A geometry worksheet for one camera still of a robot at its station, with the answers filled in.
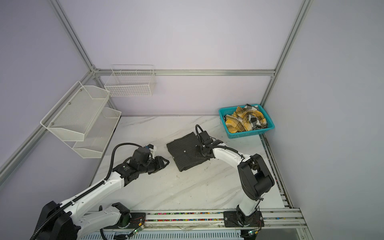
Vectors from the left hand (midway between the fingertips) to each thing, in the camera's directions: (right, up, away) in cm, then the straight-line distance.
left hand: (167, 163), depth 81 cm
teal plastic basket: (+39, +32, +34) cm, 61 cm away
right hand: (+17, +4, +11) cm, 21 cm away
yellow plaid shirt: (+52, +27, +27) cm, 64 cm away
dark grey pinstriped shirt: (+10, +5, +15) cm, 18 cm away
